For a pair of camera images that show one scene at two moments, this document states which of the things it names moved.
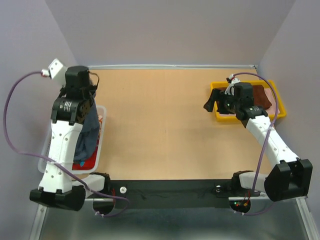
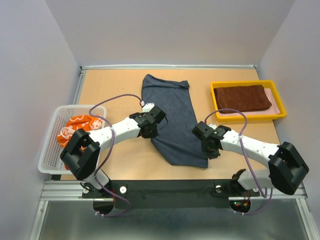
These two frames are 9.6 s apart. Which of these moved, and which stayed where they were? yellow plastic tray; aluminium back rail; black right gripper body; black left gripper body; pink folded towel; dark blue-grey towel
Moved: black right gripper body; dark blue-grey towel; black left gripper body
Stayed: pink folded towel; aluminium back rail; yellow plastic tray
